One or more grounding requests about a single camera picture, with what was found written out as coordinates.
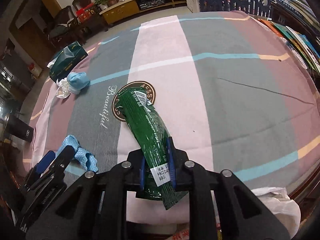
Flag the green snack wrapper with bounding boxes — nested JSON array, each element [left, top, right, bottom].
[[116, 87, 187, 210]]

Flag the blue cloth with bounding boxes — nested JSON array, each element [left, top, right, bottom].
[[55, 134, 98, 176]]

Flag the blue face mask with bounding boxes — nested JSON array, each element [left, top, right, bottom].
[[67, 72, 90, 95]]

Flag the white lined trash bin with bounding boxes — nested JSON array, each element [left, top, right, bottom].
[[172, 186, 302, 240]]

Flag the black Audi box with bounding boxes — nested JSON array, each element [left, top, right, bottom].
[[4, 114, 34, 142]]

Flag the crumpled white tissue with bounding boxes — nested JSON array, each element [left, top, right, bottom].
[[55, 77, 71, 99]]

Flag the striped pink grey tablecloth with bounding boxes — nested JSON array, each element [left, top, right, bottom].
[[22, 10, 320, 225]]

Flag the green tissue box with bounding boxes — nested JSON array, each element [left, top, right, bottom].
[[47, 41, 88, 83]]

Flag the dark wooden armchair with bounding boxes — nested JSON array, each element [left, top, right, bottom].
[[48, 5, 86, 49]]

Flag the red gift box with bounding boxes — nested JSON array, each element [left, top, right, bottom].
[[76, 3, 99, 23]]

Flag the wooden TV cabinet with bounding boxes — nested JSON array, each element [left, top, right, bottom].
[[99, 0, 187, 24]]

